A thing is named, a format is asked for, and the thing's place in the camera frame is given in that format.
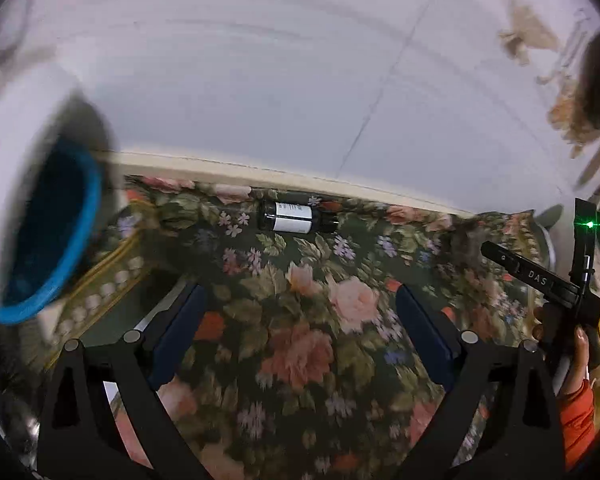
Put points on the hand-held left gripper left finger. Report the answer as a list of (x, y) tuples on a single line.
[(180, 332)]

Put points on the dark bottle with white label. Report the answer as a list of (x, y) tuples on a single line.
[(292, 219)]

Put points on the person's right forearm orange sleeve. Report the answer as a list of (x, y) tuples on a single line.
[(580, 425)]

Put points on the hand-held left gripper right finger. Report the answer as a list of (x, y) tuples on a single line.
[(425, 335)]

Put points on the person's right hand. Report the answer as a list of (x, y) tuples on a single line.
[(575, 360)]

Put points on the white bin with blue bag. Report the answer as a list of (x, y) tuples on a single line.
[(30, 185)]

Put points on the grey metal basin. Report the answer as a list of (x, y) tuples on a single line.
[(546, 235)]

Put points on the floral blanket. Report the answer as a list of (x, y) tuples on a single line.
[(300, 340)]

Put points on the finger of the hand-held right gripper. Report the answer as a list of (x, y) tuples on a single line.
[(500, 255)]

